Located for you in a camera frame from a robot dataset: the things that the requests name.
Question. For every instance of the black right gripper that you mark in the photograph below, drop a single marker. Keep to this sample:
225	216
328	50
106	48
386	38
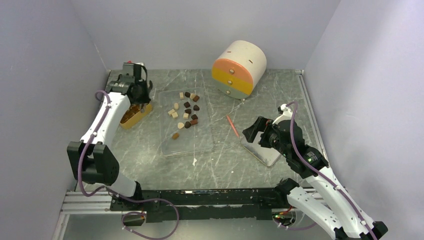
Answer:
260	124

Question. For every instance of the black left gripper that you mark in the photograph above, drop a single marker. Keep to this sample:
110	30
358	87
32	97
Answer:
145	98

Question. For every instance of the black metal tongs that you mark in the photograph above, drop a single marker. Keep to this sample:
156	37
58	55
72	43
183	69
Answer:
143	107

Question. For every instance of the gold chocolate tin box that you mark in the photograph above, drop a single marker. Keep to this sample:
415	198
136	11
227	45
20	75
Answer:
133	115

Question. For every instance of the white heart chocolate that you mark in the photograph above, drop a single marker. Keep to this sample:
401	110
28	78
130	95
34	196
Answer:
180	125

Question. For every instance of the caramel ribbed chocolate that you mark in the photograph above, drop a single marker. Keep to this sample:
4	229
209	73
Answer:
175	136

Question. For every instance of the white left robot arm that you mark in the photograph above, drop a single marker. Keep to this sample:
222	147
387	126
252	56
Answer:
93	164

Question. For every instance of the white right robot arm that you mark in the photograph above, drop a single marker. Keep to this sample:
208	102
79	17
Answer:
340	216

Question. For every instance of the dark chocolate upper middle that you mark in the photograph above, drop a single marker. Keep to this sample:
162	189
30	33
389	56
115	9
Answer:
187	104

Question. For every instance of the red pen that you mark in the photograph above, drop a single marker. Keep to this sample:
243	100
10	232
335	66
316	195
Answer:
232	126

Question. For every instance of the silver tin lid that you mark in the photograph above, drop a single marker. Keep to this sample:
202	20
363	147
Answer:
266	156

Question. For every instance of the clear plastic tray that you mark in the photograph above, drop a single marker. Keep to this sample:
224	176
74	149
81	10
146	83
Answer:
197	138

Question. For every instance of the round pastel drawer cabinet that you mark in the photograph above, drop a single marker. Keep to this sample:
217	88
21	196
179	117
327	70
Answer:
237	71

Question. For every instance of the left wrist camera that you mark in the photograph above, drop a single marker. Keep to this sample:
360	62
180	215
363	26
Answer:
134	72

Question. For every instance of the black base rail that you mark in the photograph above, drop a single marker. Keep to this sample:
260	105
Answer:
234	203

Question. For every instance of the aluminium frame rail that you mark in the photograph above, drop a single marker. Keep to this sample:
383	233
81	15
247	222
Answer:
75	203

